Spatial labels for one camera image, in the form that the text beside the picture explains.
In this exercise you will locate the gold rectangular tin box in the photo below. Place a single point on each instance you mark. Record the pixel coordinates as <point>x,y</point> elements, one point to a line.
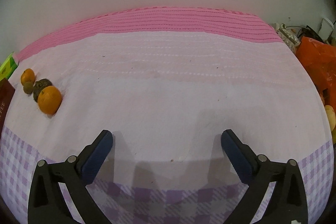
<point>6,94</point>

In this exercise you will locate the small green-brown fruit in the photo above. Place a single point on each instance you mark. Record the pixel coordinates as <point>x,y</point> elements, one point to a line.
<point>28,87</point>

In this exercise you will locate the dark passion fruit right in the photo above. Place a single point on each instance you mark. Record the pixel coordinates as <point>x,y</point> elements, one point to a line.
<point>39,86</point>

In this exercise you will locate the pale yellow fruit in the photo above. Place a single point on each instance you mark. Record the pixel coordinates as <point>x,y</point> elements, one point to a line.
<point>330,116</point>

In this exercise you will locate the pink white checkered tablecloth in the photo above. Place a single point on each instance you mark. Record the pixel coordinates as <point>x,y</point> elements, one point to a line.
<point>167,82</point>

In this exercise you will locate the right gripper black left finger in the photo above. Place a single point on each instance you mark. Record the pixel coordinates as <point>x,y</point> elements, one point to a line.
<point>46,201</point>

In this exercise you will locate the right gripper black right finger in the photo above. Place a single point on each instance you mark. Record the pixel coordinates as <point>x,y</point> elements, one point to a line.
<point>288,203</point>

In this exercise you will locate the green tissue box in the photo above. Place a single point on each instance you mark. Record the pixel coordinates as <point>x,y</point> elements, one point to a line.
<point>9,66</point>

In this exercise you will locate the silver foil package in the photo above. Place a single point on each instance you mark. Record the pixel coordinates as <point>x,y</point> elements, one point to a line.
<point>288,37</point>

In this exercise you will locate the orange plastic bag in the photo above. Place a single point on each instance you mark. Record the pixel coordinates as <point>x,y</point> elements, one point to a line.
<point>318,59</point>

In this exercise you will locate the orange mandarin far right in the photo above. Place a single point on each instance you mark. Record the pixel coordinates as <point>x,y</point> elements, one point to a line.
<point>49,100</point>

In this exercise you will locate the orange mandarin beside green fruit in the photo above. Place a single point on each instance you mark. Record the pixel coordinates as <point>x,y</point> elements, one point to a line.
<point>28,76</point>

